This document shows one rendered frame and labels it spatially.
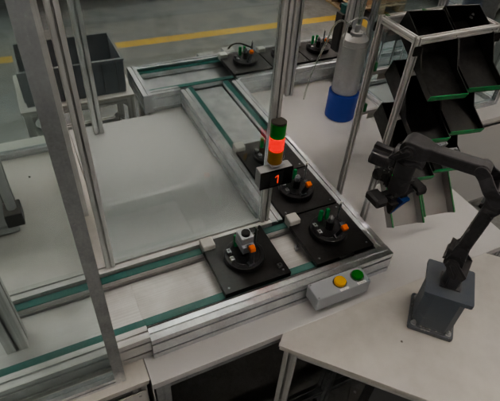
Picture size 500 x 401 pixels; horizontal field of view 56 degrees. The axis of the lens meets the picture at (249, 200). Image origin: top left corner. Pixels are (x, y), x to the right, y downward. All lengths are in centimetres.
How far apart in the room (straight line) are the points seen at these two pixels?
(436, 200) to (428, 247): 19
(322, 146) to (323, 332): 105
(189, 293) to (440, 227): 107
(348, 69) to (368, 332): 131
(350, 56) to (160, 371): 165
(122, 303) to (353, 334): 76
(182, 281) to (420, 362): 81
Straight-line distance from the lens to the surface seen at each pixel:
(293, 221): 173
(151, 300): 159
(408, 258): 191
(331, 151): 233
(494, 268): 203
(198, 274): 164
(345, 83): 245
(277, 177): 156
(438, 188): 195
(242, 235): 152
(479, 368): 172
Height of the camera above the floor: 220
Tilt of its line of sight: 42 degrees down
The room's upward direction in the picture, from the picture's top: 4 degrees clockwise
